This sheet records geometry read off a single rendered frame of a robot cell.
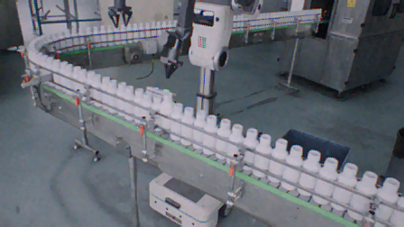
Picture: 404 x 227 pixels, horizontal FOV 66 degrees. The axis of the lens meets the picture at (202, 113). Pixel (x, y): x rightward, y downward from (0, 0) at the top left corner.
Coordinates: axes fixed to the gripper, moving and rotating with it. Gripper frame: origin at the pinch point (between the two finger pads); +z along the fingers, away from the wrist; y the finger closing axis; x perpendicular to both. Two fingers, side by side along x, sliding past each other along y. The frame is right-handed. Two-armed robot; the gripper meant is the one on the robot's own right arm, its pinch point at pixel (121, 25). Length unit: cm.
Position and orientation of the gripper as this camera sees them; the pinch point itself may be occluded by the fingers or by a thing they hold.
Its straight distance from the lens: 170.8
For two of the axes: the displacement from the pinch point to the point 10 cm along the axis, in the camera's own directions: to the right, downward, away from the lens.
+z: -0.6, 8.9, 4.5
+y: -5.7, 3.4, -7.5
